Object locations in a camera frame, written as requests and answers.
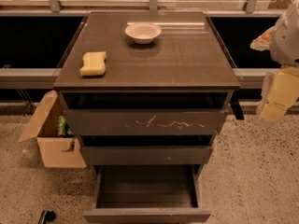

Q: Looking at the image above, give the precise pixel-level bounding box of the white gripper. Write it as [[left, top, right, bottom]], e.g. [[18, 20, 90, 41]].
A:
[[250, 0, 299, 124]]

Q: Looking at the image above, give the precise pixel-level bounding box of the top scratched grey drawer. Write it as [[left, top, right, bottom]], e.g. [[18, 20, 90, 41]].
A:
[[63, 92, 226, 135]]

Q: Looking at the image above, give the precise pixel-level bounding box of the dark grey drawer cabinet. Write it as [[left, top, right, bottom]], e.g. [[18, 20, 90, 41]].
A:
[[52, 10, 246, 173]]

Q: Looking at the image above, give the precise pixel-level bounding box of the white ceramic bowl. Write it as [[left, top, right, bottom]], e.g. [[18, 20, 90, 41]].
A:
[[125, 22, 162, 44]]

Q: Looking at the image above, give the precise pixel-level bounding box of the yellow sponge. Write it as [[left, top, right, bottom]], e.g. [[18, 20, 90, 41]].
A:
[[79, 51, 107, 77]]

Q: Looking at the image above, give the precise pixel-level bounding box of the green packet in box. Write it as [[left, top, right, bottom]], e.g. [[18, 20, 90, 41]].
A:
[[57, 116, 72, 136]]

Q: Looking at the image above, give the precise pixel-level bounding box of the open cardboard box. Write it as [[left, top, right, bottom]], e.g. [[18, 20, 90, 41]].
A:
[[19, 91, 86, 168]]

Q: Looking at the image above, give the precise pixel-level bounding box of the black object on floor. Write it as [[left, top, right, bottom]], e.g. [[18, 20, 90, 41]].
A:
[[38, 210, 56, 224]]

